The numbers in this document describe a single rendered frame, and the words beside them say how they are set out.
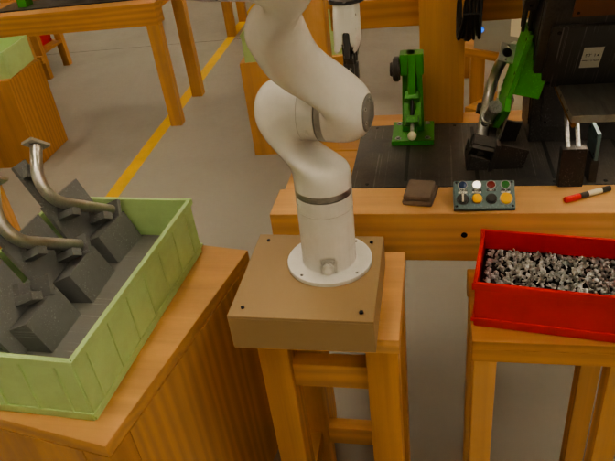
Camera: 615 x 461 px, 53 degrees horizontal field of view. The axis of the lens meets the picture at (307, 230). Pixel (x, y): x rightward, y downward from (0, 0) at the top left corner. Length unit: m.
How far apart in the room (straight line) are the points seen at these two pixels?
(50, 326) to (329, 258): 0.65
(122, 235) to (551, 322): 1.10
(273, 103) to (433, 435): 1.40
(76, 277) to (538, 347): 1.07
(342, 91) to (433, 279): 1.83
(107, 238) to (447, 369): 1.36
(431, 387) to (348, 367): 1.00
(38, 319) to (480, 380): 0.99
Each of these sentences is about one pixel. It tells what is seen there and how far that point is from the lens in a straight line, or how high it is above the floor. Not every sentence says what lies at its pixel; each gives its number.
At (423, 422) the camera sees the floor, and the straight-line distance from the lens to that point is 2.28.
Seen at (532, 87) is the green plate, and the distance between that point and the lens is 1.74.
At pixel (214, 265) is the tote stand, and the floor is 0.79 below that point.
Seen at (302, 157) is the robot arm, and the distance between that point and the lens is 1.23.
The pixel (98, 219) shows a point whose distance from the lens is 1.75.
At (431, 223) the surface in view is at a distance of 1.63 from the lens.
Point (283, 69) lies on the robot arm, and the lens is 1.03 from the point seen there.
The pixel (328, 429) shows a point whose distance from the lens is 1.97.
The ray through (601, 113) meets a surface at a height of 1.13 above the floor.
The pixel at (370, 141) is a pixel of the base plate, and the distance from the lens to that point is 2.01.
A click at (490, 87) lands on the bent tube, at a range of 1.87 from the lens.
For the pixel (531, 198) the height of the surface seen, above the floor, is 0.90.
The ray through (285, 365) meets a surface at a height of 0.76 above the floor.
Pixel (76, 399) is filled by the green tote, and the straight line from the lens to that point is 1.37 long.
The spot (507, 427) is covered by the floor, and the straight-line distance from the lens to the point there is 2.29.
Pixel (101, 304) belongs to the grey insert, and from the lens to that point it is 1.60.
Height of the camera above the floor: 1.75
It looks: 33 degrees down
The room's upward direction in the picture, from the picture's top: 8 degrees counter-clockwise
